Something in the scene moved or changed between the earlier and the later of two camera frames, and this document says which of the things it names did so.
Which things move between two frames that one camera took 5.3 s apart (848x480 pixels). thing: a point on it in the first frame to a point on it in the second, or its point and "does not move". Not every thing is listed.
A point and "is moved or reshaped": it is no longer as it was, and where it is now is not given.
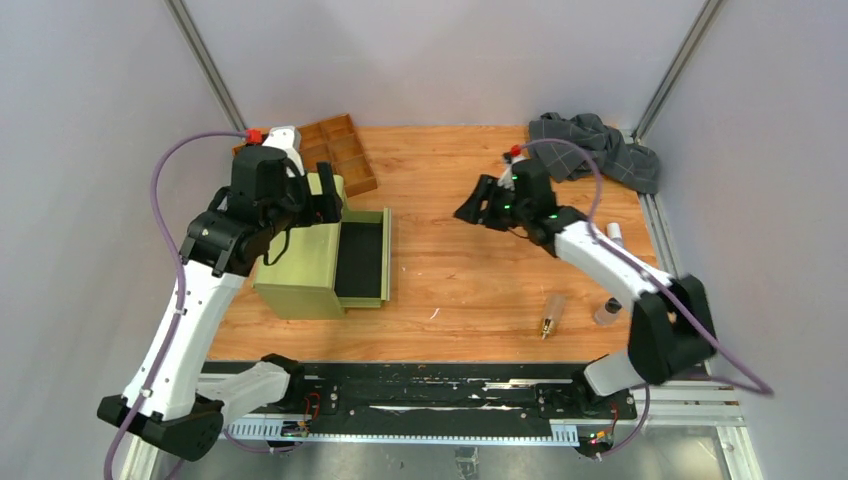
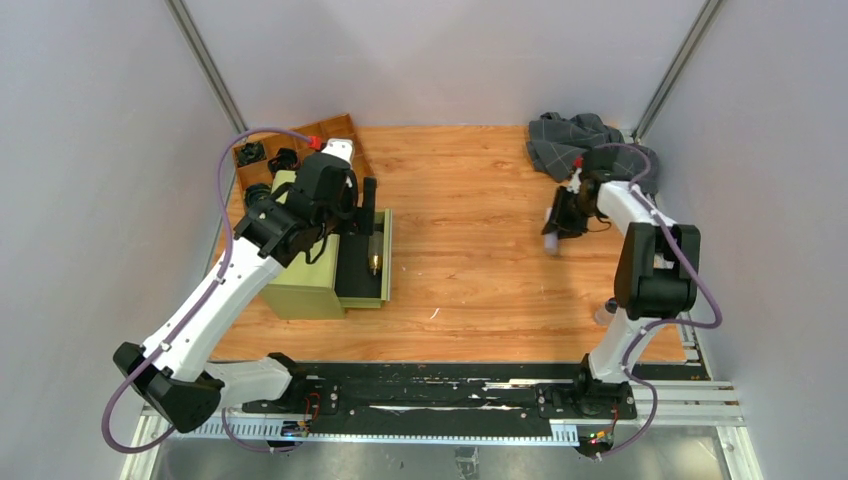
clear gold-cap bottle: [554, 310] to [375, 252]
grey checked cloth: [632, 165] does not move
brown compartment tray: [337, 141] does not move
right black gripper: [488, 191] to [559, 222]
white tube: [615, 234] is moved or reshaped
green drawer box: [318, 270] does not move
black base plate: [453, 397] does not move
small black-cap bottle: [609, 315] does not move
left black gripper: [322, 208] to [367, 205]
